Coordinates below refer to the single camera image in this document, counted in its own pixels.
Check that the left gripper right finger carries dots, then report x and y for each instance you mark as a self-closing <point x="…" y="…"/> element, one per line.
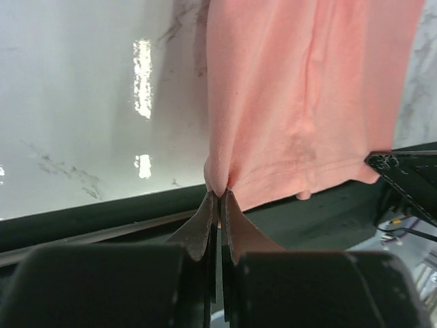
<point x="238" y="237"/>

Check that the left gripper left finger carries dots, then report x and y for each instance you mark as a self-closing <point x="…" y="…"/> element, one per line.
<point x="197" y="283"/>

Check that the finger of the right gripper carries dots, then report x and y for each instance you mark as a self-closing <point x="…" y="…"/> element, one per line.
<point x="413" y="175"/>

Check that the salmon pink t shirt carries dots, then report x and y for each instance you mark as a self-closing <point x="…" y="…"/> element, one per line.
<point x="300" y="92"/>

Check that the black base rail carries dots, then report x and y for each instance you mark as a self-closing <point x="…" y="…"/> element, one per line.
<point x="338" y="218"/>

